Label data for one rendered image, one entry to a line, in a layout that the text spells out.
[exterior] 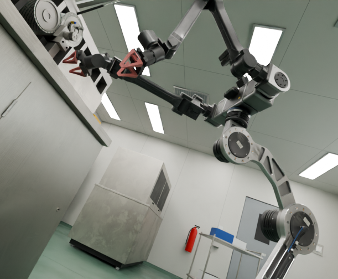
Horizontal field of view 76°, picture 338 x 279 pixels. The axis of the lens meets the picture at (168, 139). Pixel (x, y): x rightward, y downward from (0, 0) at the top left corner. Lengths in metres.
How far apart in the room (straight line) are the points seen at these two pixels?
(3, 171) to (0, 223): 0.17
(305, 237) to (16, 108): 1.34
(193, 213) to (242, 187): 1.27
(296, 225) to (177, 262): 4.01
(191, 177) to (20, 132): 4.83
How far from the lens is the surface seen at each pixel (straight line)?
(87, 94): 1.93
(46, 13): 1.14
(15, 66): 0.72
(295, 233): 1.32
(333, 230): 5.91
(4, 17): 0.67
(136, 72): 0.91
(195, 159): 5.54
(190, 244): 4.96
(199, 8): 1.19
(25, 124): 0.77
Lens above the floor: 0.58
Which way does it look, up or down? 23 degrees up
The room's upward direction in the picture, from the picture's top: 24 degrees clockwise
